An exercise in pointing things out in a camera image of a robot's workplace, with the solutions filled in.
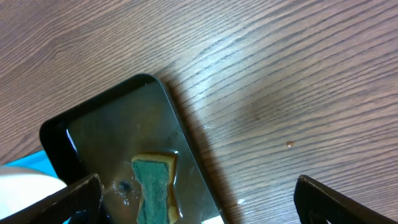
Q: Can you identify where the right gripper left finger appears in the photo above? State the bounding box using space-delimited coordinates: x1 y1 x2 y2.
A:
1 174 104 224

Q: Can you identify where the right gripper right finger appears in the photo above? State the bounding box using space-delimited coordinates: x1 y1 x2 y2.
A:
294 175 397 224

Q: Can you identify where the green yellow sponge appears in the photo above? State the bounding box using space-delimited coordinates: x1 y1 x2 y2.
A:
131 153 180 224

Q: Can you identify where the teal plastic tray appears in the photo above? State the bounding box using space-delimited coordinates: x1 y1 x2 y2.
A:
4 150 72 224

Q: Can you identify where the black water tray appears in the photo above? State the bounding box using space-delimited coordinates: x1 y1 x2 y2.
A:
39 73 228 224

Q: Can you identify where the white plate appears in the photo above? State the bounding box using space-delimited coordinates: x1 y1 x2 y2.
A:
1 166 67 219

